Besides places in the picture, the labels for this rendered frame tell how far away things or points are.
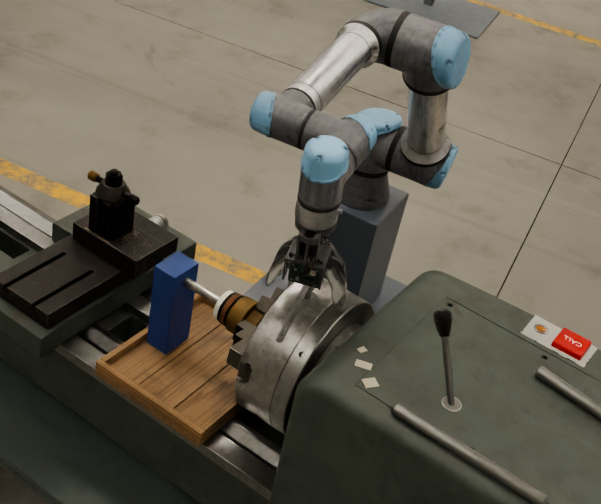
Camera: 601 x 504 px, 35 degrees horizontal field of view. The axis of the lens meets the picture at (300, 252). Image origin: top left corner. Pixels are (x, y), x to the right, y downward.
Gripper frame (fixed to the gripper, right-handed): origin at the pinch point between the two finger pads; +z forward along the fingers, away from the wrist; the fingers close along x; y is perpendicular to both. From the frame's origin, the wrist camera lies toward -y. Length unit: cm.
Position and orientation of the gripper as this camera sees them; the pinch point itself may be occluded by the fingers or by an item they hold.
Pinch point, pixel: (306, 293)
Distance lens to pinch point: 179.8
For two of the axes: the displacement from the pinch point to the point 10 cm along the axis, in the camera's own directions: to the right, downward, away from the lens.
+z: -1.1, 7.4, 6.6
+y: -2.7, 6.2, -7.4
